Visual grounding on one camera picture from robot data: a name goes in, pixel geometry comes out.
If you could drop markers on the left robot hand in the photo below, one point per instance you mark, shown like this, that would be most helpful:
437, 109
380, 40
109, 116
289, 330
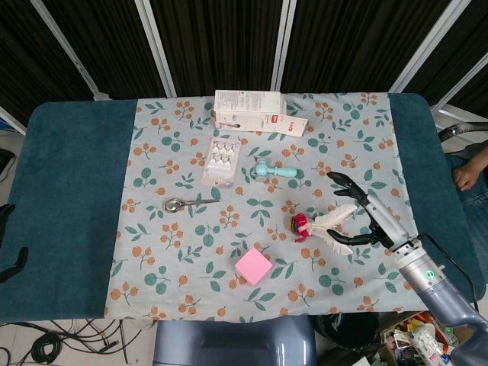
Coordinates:
9, 244

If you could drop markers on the clear blister pack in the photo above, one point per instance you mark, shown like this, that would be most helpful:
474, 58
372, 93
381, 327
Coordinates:
221, 162

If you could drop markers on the teal facial roller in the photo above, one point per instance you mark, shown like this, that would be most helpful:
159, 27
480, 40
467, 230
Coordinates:
274, 171

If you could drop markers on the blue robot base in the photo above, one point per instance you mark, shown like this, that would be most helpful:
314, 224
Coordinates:
234, 341

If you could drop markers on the white product box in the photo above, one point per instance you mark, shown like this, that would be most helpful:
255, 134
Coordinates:
255, 111

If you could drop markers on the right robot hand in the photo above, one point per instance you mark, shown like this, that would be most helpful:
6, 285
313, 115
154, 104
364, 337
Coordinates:
381, 219

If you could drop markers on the blue jeans leg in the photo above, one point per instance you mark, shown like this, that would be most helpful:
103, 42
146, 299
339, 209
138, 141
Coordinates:
472, 213

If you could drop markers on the black trash bin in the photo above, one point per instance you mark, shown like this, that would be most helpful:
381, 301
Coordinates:
348, 331

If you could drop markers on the teal table cover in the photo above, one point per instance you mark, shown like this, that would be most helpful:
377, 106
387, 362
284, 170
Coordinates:
65, 206

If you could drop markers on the person's hand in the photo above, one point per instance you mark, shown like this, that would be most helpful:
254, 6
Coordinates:
467, 177

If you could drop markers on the floral tablecloth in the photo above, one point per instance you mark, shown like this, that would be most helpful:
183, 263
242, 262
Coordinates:
267, 206

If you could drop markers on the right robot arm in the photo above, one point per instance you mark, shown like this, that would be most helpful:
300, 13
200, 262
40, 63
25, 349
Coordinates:
438, 289

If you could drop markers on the pink cube block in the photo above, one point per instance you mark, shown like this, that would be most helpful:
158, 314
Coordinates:
253, 265

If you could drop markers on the metal spoon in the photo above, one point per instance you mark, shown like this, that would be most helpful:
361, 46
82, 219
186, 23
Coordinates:
188, 203

